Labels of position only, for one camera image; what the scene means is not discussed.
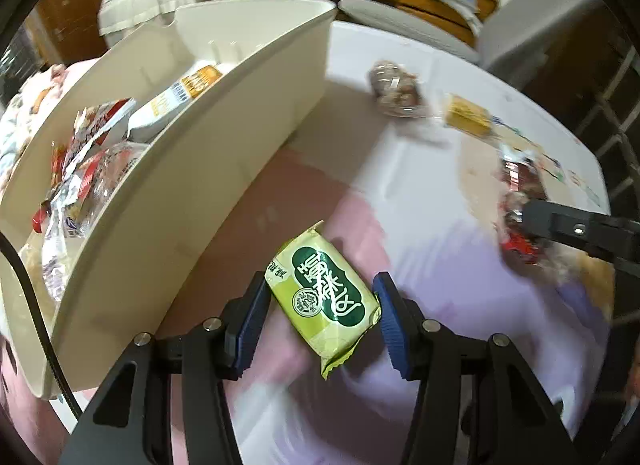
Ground metal bed rail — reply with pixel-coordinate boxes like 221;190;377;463
574;41;639;218

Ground grey office chair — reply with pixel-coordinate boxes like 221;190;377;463
338;0;602;89

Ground black cable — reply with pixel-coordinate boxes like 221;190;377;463
0;231;84;421

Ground white orange snack bar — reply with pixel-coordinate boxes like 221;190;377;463
127;63;222;143

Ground yellow small cake packet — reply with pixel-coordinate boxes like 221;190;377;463
444;93;492;138

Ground cartoon printed bed sheet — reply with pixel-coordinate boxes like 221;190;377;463
152;22;610;433

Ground green mung bean cake packet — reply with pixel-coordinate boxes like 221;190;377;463
265;222;382;378

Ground red date walnut snack packet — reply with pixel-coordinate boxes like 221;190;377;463
496;143;566;284

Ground brown nut cluster bag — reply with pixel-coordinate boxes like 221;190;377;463
369;61;430;119

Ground clear wrapped cracker pack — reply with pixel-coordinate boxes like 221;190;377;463
20;141;148;321

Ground red white large snack bag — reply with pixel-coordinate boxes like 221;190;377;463
51;99;137;188

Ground white plastic storage bin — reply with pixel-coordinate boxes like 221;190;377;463
1;0;336;391

